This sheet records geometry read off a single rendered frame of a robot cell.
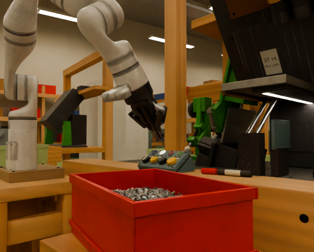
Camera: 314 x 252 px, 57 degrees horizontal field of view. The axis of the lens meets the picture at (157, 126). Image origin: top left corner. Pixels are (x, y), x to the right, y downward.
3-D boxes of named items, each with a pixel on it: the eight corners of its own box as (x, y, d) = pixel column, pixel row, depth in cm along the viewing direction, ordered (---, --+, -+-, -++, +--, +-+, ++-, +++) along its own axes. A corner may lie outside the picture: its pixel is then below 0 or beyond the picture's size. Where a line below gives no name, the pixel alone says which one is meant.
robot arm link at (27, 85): (37, 77, 109) (37, 124, 108) (8, 75, 104) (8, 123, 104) (39, 73, 100) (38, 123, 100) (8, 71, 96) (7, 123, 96)
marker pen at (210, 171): (252, 177, 71) (252, 170, 71) (250, 177, 69) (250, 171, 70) (203, 173, 78) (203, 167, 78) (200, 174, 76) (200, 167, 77)
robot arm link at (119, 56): (116, 76, 64) (143, 58, 68) (80, 7, 58) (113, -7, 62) (100, 79, 69) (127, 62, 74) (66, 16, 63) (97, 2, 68)
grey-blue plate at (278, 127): (277, 177, 71) (276, 119, 71) (269, 176, 72) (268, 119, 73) (293, 173, 77) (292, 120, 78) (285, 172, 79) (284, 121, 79)
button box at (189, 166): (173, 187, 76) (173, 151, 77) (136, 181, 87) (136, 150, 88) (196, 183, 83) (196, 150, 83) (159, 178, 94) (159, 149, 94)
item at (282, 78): (286, 88, 61) (286, 73, 61) (220, 95, 73) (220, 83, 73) (339, 103, 88) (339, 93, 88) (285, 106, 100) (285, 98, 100)
